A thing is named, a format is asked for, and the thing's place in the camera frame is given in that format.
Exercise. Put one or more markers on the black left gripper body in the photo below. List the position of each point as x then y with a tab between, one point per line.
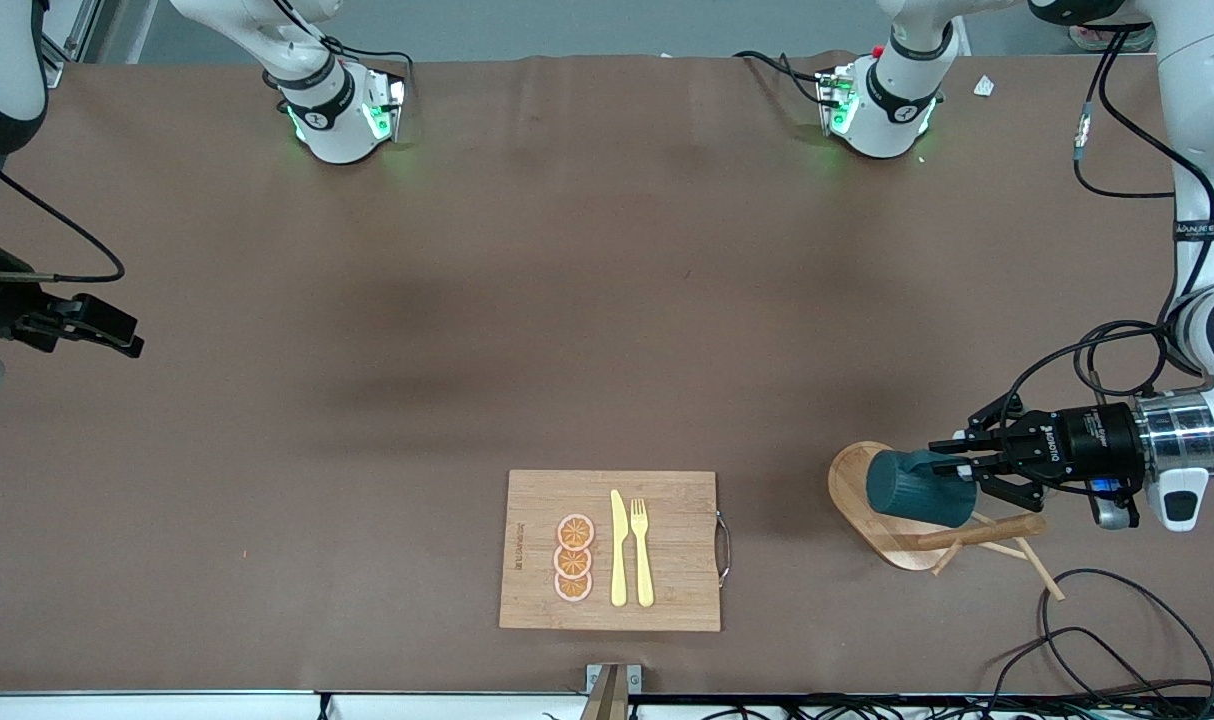
1089	441

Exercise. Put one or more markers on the teal cup with yellow inside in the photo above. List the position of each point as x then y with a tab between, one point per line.
912	490

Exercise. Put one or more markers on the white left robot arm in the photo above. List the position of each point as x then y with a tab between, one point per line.
1207	100

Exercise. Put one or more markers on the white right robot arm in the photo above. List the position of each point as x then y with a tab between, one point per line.
337	120

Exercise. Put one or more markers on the wooden mug rack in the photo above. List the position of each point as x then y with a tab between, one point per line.
849	490

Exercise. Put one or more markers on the white paper scrap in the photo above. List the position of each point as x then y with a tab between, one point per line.
984	86

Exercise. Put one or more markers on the yellow plastic fork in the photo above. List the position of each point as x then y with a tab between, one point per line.
643	560

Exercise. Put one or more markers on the yellow plastic knife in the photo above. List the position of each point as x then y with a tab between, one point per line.
619	550

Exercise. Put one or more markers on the person leg with shoe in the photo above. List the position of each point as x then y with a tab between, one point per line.
1092	38

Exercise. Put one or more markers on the toy orange slice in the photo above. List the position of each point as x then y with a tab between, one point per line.
576	532

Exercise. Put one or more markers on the table cover sheet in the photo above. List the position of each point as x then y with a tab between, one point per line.
567	300

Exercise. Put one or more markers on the aluminium frame post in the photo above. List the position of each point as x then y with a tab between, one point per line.
67	40

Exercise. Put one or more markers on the metal bracket with pole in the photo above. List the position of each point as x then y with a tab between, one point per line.
612	700

